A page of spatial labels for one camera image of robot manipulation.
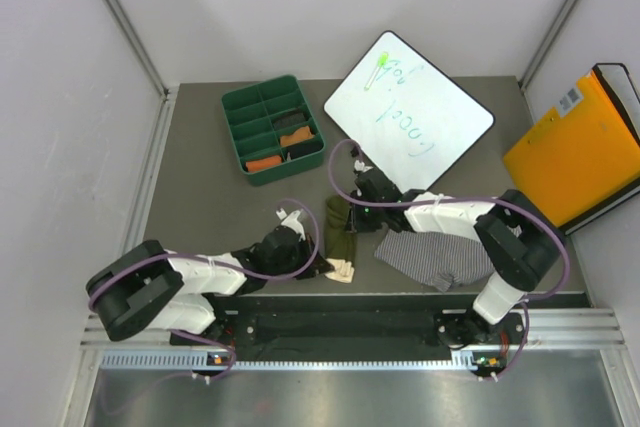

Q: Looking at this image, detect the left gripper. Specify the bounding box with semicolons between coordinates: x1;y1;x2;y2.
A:
267;234;332;280

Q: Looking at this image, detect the olive green underwear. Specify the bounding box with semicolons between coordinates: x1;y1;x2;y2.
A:
323;195;357;284

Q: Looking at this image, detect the black dotted underwear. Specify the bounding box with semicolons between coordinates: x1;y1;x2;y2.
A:
272;109;307;130

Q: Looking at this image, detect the green compartment tray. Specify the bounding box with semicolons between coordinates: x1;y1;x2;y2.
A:
221;75;326;186

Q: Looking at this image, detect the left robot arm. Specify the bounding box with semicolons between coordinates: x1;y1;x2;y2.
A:
86;222;335;345

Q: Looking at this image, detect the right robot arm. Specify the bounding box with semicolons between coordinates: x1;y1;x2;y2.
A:
347;161;570;343

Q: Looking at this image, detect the grey striped underwear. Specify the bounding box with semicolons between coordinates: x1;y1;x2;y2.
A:
374;230;495;292

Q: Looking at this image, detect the black rolled cloth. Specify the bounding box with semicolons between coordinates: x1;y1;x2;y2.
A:
285;140;324;160

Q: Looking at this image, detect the orange rolled cloth back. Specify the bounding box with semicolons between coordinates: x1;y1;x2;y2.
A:
279;126;315;148

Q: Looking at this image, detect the orange rolled cloth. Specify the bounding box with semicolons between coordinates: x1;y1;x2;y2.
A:
245;155;282;173
279;126;315;148

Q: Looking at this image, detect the orange rolled cloth front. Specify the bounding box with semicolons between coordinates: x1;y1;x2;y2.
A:
245;155;282;173

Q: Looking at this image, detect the white whiteboard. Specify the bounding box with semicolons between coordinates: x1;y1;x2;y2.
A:
324;31;495;191

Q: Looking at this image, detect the green marker pen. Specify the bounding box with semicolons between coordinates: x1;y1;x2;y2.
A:
364;51;389;91

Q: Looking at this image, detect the orange clipboard folder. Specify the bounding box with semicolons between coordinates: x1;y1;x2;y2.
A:
503;63;639;236

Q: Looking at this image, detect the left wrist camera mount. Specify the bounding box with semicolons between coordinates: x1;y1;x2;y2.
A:
276;207;306;241

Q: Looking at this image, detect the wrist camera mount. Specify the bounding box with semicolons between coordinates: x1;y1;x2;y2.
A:
276;207;306;241
354;159;373;173

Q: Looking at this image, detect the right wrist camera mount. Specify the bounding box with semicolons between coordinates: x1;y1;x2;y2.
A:
354;159;373;173

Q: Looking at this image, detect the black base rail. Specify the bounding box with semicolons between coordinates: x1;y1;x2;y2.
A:
169;291;591;363

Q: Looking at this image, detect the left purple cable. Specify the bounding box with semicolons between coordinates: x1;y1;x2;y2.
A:
87;197;321;383

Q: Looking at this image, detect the purple cable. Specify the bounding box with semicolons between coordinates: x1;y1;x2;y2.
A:
87;197;321;383
327;138;570;383

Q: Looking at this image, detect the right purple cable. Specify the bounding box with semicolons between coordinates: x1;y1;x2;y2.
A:
327;138;570;383

